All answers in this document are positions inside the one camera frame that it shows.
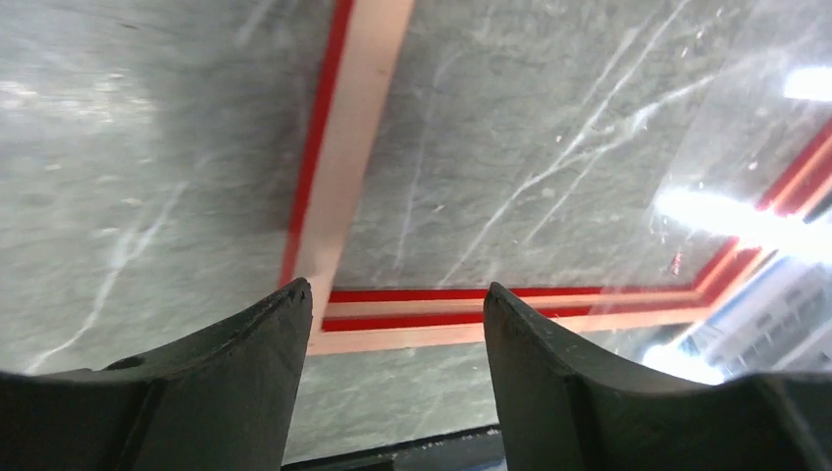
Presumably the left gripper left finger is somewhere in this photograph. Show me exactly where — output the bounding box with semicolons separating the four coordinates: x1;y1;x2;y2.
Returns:
1;279;312;470

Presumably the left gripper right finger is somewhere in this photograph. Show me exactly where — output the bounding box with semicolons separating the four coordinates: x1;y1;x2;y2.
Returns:
484;284;831;470

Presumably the clear transparent sheet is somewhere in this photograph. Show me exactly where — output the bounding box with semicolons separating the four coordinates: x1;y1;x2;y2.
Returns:
592;1;831;363

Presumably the orange wooden picture frame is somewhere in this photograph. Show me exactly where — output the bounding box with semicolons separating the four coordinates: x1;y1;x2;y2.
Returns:
278;0;832;357

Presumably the building and sky photo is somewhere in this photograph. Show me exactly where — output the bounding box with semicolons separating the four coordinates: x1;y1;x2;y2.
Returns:
641;256;831;385

